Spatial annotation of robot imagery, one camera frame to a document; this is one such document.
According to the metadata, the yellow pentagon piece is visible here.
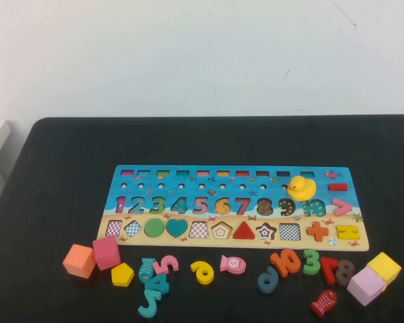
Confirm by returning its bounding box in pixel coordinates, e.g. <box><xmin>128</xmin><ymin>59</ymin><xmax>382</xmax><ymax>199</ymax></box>
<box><xmin>110</xmin><ymin>262</ymin><xmax>135</xmax><ymax>287</ymax></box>

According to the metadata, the teal heart piece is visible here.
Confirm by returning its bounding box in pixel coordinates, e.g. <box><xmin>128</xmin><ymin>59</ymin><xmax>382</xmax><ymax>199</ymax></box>
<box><xmin>165</xmin><ymin>218</ymin><xmax>189</xmax><ymax>239</ymax></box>

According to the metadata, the green circle piece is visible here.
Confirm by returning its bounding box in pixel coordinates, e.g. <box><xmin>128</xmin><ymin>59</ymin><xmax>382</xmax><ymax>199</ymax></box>
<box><xmin>143</xmin><ymin>217</ymin><xmax>166</xmax><ymax>238</ymax></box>

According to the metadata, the red triangle piece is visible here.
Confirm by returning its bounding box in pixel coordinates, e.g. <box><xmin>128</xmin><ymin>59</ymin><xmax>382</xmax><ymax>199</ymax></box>
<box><xmin>232</xmin><ymin>221</ymin><xmax>257</xmax><ymax>240</ymax></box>

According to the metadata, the yellow number six piece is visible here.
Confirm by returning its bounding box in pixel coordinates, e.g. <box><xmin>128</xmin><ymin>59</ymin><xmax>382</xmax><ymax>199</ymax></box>
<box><xmin>190</xmin><ymin>260</ymin><xmax>213</xmax><ymax>285</ymax></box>

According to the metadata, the pink number five piece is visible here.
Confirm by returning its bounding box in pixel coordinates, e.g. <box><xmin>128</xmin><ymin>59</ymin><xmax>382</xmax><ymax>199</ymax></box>
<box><xmin>152</xmin><ymin>254</ymin><xmax>180</xmax><ymax>275</ymax></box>

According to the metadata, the blue number puzzle board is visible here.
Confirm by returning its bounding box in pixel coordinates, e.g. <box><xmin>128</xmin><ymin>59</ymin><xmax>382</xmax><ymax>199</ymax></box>
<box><xmin>96</xmin><ymin>164</ymin><xmax>370</xmax><ymax>252</ymax></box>

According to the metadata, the orange number ten piece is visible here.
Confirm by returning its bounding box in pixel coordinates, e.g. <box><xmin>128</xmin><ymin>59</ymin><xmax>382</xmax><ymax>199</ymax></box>
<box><xmin>269</xmin><ymin>248</ymin><xmax>302</xmax><ymax>278</ymax></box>

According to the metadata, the teal number four piece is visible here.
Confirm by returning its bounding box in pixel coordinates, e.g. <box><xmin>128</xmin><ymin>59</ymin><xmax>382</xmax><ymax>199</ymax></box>
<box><xmin>150</xmin><ymin>273</ymin><xmax>170</xmax><ymax>296</ymax></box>

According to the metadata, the orange plus sign piece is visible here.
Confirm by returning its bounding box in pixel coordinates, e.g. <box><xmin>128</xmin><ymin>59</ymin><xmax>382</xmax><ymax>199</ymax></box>
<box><xmin>305</xmin><ymin>221</ymin><xmax>329</xmax><ymax>242</ymax></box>

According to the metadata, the blue number nine piece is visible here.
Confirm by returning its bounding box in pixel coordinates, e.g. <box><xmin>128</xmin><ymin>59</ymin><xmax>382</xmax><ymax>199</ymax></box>
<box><xmin>257</xmin><ymin>265</ymin><xmax>279</xmax><ymax>295</ymax></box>

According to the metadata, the teal hook-shaped number piece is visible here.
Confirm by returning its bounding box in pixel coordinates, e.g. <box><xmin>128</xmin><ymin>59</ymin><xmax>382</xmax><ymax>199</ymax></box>
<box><xmin>137</xmin><ymin>289</ymin><xmax>163</xmax><ymax>318</ymax></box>

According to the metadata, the pink greater-than sign piece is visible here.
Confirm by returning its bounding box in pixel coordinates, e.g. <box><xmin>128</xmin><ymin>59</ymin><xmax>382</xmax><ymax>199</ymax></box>
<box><xmin>331</xmin><ymin>198</ymin><xmax>353</xmax><ymax>217</ymax></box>

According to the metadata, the green number three piece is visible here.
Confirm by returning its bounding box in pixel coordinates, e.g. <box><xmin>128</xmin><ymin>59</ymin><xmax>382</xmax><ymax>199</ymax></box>
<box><xmin>302</xmin><ymin>248</ymin><xmax>321</xmax><ymax>276</ymax></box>

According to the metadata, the yellow equals sign piece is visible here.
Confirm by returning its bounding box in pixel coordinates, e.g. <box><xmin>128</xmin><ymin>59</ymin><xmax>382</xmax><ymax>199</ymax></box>
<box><xmin>335</xmin><ymin>224</ymin><xmax>360</xmax><ymax>240</ymax></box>

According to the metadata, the red number seven piece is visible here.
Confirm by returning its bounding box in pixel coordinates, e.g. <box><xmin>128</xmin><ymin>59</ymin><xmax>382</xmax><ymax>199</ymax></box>
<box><xmin>320</xmin><ymin>256</ymin><xmax>341</xmax><ymax>286</ymax></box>

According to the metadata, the brown number eight piece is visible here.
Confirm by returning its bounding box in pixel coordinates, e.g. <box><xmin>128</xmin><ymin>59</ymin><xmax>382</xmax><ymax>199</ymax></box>
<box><xmin>335</xmin><ymin>260</ymin><xmax>356</xmax><ymax>287</ymax></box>

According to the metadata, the yellow rubber duck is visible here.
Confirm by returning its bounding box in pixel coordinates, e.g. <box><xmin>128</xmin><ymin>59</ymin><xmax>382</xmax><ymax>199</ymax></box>
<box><xmin>286</xmin><ymin>175</ymin><xmax>316</xmax><ymax>202</ymax></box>

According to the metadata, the pink wooden fish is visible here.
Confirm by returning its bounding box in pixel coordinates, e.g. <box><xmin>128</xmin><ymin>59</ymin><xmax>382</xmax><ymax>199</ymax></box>
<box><xmin>220</xmin><ymin>254</ymin><xmax>247</xmax><ymax>274</ymax></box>

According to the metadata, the teal wooden fish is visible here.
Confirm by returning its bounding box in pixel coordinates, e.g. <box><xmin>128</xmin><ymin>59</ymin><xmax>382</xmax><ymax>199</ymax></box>
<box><xmin>138</xmin><ymin>257</ymin><xmax>157</xmax><ymax>284</ymax></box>

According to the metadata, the dark pink wooden cube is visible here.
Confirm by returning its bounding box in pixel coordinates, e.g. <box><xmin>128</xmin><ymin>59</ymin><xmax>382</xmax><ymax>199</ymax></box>
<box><xmin>92</xmin><ymin>235</ymin><xmax>122</xmax><ymax>271</ymax></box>

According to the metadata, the orange wooden cube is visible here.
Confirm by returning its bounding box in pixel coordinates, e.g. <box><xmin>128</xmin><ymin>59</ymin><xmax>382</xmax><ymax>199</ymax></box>
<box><xmin>62</xmin><ymin>244</ymin><xmax>97</xmax><ymax>279</ymax></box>

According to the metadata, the red wooden fish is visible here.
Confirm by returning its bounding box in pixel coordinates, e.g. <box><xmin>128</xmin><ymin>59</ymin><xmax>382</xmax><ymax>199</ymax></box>
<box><xmin>310</xmin><ymin>289</ymin><xmax>338</xmax><ymax>318</ymax></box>

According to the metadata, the light pink wooden cube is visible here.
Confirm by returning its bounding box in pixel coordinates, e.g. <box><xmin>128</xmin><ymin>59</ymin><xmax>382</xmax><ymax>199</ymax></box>
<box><xmin>346</xmin><ymin>265</ymin><xmax>386</xmax><ymax>307</ymax></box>

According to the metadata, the yellow wooden cube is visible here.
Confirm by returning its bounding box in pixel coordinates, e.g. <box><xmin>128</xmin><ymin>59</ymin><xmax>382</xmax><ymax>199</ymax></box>
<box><xmin>366</xmin><ymin>252</ymin><xmax>402</xmax><ymax>292</ymax></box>

